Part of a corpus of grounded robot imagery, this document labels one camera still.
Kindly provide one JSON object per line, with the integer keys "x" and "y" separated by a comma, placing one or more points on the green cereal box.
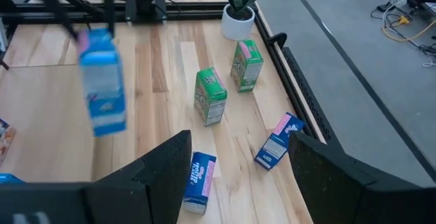
{"x": 209, "y": 98}
{"x": 247, "y": 71}

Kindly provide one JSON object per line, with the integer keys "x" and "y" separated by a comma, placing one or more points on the black arched clamp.
{"x": 281, "y": 37}

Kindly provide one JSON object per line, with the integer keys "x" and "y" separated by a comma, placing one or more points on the green plant in white pot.
{"x": 236, "y": 26}

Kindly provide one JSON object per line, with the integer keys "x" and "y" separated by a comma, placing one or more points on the black metal table frame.
{"x": 197, "y": 13}

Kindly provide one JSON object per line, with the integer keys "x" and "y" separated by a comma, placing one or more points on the dark blue cereal box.
{"x": 276, "y": 145}
{"x": 199, "y": 179}
{"x": 5, "y": 139}

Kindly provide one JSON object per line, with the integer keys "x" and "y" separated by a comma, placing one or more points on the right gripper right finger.
{"x": 334, "y": 190}

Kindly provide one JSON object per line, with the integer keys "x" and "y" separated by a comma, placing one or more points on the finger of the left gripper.
{"x": 109, "y": 6}
{"x": 58, "y": 11}

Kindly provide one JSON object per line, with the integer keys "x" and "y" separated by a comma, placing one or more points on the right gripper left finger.
{"x": 160, "y": 183}

